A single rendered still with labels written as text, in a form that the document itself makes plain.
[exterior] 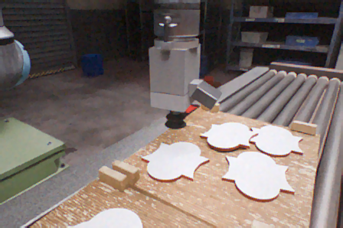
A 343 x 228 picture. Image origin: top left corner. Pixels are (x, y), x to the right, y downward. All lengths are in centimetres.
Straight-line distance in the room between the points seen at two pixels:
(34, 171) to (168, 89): 35
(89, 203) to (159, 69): 25
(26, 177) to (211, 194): 39
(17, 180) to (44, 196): 9
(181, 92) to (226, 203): 20
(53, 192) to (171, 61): 33
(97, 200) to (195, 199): 17
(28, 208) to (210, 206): 32
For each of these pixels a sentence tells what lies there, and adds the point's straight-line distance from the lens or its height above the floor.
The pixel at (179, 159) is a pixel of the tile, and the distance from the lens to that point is 50.
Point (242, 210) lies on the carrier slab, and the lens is 42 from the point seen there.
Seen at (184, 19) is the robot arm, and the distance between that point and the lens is 38.
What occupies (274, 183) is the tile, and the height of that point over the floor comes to 94.
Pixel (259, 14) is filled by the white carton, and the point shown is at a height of 117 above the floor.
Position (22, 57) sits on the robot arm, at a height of 113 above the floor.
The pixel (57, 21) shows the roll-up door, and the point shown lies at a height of 102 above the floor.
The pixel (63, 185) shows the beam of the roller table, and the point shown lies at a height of 91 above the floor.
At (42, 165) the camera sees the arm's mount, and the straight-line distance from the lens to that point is 60.
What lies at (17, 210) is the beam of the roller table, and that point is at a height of 92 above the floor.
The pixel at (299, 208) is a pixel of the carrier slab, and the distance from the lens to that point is 46.
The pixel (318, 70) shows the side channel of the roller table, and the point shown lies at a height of 94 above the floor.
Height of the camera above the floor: 123
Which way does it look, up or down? 24 degrees down
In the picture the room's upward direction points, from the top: straight up
